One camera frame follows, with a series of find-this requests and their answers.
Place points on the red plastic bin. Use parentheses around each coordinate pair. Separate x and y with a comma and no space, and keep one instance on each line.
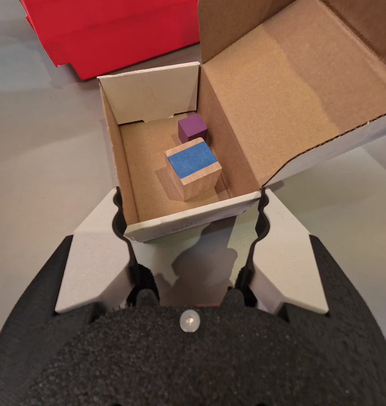
(116,31)

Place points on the purple cube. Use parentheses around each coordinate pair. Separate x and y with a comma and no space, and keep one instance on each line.
(193,128)

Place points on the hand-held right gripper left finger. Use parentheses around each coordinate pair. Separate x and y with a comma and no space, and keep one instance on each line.
(94,263)

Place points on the grey desk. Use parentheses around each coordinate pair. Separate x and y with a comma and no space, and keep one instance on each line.
(37,158)

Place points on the wooden block blue face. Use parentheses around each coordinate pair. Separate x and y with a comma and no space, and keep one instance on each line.
(193,161)

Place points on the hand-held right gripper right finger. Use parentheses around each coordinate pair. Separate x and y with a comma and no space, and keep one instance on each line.
(284,263)

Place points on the white cardboard box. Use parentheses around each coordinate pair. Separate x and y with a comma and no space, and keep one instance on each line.
(275,95)

